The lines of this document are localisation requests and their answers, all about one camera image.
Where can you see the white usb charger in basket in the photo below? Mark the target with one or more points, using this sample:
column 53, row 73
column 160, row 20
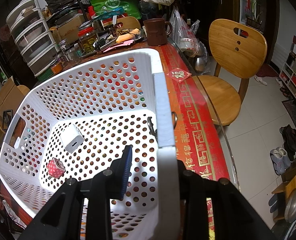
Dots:
column 71, row 138

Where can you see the glass jar red lid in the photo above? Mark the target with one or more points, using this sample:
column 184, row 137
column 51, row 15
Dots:
column 87, row 38

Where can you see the cardboard box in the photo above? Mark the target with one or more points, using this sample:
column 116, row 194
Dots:
column 68, row 30

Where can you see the clear plastic bag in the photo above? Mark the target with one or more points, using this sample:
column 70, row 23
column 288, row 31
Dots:
column 184, row 36

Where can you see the red polka dot charger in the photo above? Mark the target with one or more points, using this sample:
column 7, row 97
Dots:
column 55, row 168

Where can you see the black binder clip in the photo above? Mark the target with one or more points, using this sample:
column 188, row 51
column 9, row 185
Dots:
column 150, row 125

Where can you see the brown ceramic mug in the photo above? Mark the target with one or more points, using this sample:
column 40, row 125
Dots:
column 157, row 31

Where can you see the grey slippers pair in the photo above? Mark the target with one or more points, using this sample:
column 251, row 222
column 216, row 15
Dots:
column 280, row 160

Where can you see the red fu paper square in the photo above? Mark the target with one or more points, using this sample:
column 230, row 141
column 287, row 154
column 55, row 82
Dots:
column 179, row 75

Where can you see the wooden chair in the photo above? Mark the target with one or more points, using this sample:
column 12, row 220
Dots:
column 239, row 52
column 128, row 22

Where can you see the white perforated plastic basket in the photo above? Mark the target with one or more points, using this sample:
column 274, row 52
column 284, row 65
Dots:
column 109, row 100

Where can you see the white plastic drawer tower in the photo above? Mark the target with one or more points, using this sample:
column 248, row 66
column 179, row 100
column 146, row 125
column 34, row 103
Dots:
column 32, row 36

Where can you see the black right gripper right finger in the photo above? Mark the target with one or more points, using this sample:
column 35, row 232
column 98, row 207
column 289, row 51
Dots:
column 233, row 215

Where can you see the orange lidded small jar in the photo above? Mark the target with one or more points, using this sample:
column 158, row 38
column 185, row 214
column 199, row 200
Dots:
column 56, row 67

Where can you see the metal pot lid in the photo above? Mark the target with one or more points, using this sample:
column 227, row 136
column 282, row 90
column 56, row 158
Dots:
column 290, row 209

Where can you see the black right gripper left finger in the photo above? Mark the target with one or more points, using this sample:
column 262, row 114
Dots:
column 61, row 216

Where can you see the green shopping bag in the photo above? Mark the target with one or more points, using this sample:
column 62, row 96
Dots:
column 130, row 7

